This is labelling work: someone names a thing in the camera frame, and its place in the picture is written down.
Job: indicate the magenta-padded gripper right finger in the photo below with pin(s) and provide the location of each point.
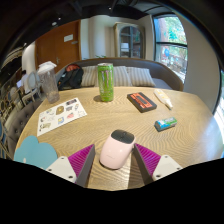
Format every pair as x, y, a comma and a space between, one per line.
166, 165

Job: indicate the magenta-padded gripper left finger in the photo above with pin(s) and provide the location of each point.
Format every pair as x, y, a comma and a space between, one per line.
63, 166

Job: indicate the pink and black computer mouse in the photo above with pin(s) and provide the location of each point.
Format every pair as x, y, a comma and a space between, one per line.
116, 151

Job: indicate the blue cloud-shaped mouse pad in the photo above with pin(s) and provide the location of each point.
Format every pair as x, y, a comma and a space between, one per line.
35, 153

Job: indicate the small green and blue pack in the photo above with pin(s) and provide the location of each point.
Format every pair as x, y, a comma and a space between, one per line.
165, 124

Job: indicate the white sticker sheet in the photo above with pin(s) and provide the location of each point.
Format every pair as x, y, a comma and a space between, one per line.
60, 115

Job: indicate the grey tufted armchair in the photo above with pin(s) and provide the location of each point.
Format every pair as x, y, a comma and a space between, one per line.
18, 123

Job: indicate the group of blue chairs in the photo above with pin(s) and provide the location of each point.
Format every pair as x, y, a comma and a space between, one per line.
2, 140

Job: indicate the white tube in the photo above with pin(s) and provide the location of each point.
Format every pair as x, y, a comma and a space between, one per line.
163, 98

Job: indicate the black and red flat box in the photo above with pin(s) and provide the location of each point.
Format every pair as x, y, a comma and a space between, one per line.
141, 101

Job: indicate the clear shaker bottle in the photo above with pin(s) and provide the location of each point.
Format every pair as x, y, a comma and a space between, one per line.
50, 83

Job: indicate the black and orange backpack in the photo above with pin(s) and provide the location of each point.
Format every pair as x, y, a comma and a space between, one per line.
71, 78

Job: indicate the white dining chair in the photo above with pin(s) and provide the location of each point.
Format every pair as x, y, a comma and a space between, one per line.
32, 83

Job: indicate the grey curved sofa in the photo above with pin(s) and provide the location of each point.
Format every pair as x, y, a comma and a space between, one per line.
163, 75

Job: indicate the green drink can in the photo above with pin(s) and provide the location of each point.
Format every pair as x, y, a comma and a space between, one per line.
105, 83

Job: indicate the brown wooden door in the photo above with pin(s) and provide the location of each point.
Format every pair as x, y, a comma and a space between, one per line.
55, 46

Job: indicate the black-framed window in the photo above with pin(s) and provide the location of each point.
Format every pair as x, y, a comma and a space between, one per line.
170, 43

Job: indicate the arched glass-door cabinet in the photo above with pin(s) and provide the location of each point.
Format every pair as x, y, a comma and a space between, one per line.
130, 41

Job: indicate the white door sign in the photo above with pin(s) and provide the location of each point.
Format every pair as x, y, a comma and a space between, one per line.
68, 37

